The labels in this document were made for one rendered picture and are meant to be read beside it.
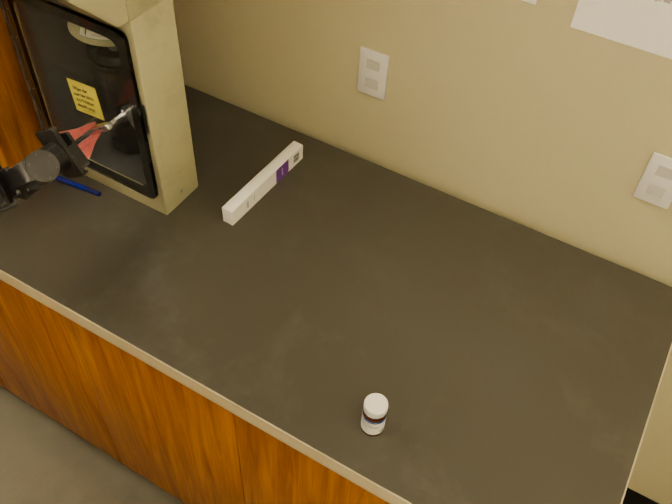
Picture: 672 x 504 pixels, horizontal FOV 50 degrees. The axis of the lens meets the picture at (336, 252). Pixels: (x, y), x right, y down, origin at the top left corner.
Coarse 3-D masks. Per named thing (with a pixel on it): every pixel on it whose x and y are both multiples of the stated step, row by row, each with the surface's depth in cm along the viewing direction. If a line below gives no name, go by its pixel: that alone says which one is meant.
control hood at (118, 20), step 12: (60, 0) 112; (72, 0) 107; (84, 0) 110; (96, 0) 112; (108, 0) 114; (120, 0) 116; (84, 12) 117; (96, 12) 113; (108, 12) 115; (120, 12) 117; (120, 24) 119
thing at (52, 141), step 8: (56, 128) 129; (40, 136) 132; (48, 136) 131; (56, 136) 129; (48, 144) 131; (56, 144) 131; (64, 144) 130; (56, 152) 130; (64, 152) 131; (64, 160) 131; (72, 160) 132; (64, 168) 132; (72, 168) 134; (80, 168) 133; (72, 176) 136; (80, 176) 134
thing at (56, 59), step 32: (32, 0) 128; (32, 32) 135; (64, 32) 130; (96, 32) 125; (32, 64) 142; (64, 64) 136; (96, 64) 131; (128, 64) 126; (64, 96) 144; (128, 96) 132; (64, 128) 152; (128, 128) 139; (96, 160) 153; (128, 160) 146
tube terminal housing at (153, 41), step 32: (128, 0) 118; (160, 0) 125; (128, 32) 122; (160, 32) 128; (160, 64) 132; (160, 96) 136; (160, 128) 140; (160, 160) 145; (192, 160) 155; (128, 192) 158; (160, 192) 151
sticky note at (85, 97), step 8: (72, 80) 138; (72, 88) 140; (80, 88) 139; (88, 88) 137; (80, 96) 140; (88, 96) 139; (96, 96) 137; (80, 104) 142; (88, 104) 141; (96, 104) 139; (88, 112) 143; (96, 112) 141; (104, 120) 141
